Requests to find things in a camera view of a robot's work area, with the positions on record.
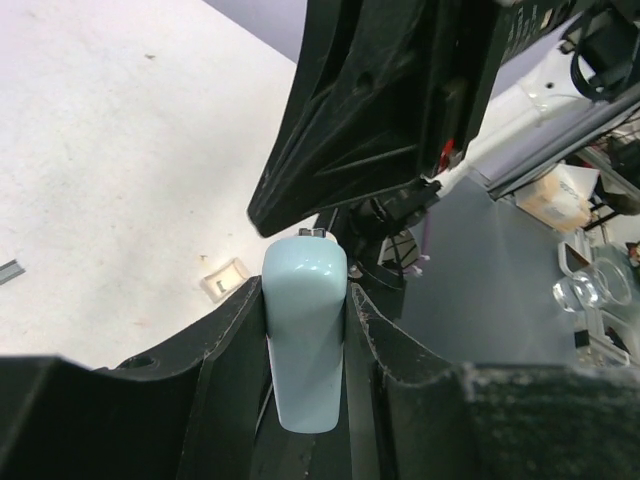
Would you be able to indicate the blue and white stapler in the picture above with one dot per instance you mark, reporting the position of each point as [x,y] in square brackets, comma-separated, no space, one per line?
[304,283]

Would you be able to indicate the clear plastic container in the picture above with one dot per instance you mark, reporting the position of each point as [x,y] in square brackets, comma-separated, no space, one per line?
[604,281]

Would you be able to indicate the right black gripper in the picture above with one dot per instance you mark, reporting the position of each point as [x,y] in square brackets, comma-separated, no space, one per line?
[381,87]

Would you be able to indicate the small strip of staples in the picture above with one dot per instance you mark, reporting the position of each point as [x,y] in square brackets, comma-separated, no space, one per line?
[10,270]

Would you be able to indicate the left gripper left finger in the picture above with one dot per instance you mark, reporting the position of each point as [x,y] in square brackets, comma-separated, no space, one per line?
[184,409]

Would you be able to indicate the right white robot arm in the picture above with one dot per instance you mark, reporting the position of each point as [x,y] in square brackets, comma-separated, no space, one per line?
[559,55]

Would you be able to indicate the cardboard box in background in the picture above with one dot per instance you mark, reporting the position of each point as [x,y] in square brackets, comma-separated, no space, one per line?
[560,198]

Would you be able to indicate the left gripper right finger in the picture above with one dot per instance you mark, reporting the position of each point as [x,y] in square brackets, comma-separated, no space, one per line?
[413,415]

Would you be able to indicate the aluminium frame rail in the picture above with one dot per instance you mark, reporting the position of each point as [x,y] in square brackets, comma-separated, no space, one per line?
[579,130]

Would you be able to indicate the open white staple box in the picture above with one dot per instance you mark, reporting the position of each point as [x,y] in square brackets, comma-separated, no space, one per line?
[225,281]

